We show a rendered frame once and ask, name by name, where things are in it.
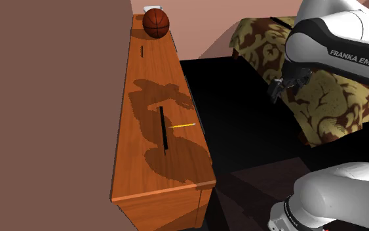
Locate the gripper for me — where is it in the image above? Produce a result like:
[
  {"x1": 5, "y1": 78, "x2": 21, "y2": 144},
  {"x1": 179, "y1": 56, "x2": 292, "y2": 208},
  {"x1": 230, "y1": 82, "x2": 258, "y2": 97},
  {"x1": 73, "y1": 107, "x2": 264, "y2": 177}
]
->
[{"x1": 267, "y1": 60, "x2": 314, "y2": 104}]

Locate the bed with patterned brown cover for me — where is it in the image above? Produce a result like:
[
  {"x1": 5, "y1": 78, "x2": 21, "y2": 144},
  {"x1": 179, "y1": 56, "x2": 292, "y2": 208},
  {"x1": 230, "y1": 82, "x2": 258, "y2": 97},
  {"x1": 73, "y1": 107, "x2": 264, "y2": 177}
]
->
[{"x1": 228, "y1": 15, "x2": 369, "y2": 148}]

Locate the yellow pencil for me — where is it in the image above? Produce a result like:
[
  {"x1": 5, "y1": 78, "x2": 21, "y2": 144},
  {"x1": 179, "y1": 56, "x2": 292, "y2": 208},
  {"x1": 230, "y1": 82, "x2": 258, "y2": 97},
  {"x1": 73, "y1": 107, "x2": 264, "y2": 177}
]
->
[{"x1": 168, "y1": 122, "x2": 197, "y2": 130}]

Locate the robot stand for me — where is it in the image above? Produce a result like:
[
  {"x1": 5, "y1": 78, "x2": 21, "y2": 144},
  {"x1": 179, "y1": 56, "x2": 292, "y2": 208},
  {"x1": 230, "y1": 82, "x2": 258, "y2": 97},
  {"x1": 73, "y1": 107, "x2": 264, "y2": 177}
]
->
[{"x1": 215, "y1": 156, "x2": 311, "y2": 231}]

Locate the wooden chest of drawers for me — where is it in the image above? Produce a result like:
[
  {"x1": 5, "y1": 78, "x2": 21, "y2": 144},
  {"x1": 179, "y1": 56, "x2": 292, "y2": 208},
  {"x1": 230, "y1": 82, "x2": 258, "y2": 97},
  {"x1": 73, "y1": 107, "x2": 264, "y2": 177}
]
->
[{"x1": 109, "y1": 13, "x2": 217, "y2": 231}]

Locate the long black stick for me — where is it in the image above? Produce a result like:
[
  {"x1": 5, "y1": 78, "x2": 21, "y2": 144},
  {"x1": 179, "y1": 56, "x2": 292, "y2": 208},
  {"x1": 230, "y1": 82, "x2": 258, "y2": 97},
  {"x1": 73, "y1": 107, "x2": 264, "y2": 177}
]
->
[{"x1": 159, "y1": 106, "x2": 169, "y2": 157}]

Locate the orange basketball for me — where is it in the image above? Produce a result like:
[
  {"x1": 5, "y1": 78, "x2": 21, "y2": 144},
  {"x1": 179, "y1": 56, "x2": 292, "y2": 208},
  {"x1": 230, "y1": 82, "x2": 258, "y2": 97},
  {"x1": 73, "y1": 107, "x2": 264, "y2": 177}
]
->
[{"x1": 142, "y1": 8, "x2": 170, "y2": 39}]

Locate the white bowl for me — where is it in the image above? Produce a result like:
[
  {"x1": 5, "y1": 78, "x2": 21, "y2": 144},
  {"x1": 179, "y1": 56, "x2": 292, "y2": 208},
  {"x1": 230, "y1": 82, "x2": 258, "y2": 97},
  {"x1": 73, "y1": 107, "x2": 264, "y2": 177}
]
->
[{"x1": 143, "y1": 5, "x2": 165, "y2": 14}]

